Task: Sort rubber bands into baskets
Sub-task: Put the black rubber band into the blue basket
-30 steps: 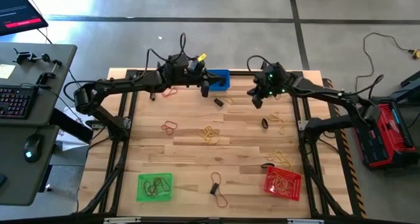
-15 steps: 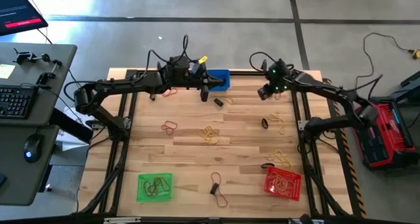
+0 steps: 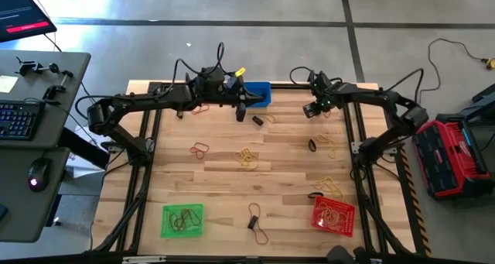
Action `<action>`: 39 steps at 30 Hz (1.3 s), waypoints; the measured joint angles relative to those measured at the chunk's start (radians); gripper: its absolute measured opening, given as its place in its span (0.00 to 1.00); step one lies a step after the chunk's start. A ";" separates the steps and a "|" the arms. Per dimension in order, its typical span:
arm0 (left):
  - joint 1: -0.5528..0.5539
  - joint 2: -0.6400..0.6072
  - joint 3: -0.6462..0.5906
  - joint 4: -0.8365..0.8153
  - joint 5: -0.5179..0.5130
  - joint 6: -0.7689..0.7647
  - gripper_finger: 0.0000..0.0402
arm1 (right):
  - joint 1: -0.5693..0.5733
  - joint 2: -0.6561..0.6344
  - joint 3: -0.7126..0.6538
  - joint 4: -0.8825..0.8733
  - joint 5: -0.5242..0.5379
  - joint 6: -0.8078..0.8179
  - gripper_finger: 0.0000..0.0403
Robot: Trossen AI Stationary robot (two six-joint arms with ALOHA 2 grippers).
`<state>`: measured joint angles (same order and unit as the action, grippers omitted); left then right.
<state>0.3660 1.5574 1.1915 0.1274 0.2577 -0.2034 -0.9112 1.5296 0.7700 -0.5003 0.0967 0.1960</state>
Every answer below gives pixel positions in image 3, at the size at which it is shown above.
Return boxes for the white papers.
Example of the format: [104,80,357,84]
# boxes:
[65,125,116,179]

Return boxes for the black stand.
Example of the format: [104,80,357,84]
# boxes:
[458,81,495,122]

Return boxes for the grey desk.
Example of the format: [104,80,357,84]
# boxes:
[0,50,92,149]
[0,146,71,244]

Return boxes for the monitor with red bar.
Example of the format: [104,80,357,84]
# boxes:
[0,0,58,43]

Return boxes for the blue plastic basket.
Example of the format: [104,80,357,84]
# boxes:
[244,81,272,108]

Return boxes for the green plastic basket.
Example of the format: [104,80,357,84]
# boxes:
[160,203,205,239]

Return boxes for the red plastic basket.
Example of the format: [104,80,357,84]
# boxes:
[310,195,357,238]

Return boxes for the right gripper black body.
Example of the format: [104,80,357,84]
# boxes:
[311,76,343,112]

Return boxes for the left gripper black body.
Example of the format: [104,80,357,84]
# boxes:
[220,86,251,107]

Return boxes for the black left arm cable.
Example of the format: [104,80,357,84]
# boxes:
[74,42,226,122]

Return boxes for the yellow black hazard tape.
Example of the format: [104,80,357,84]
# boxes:
[381,91,433,258]

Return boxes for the black computer mouse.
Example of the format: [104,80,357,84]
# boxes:
[27,157,53,193]

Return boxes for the black desk clamp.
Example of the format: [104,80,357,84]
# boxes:
[15,57,61,77]
[41,70,74,102]

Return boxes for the pale yellow sticky note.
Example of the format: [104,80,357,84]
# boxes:
[0,75,19,94]

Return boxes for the black keyboard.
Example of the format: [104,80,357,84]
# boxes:
[0,100,46,142]

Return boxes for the black floor cable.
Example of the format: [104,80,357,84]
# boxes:
[418,37,486,125]

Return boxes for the red and black toolbox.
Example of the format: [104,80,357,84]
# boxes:
[411,112,494,200]

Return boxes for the black desk leg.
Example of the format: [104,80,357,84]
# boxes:
[57,126,111,171]

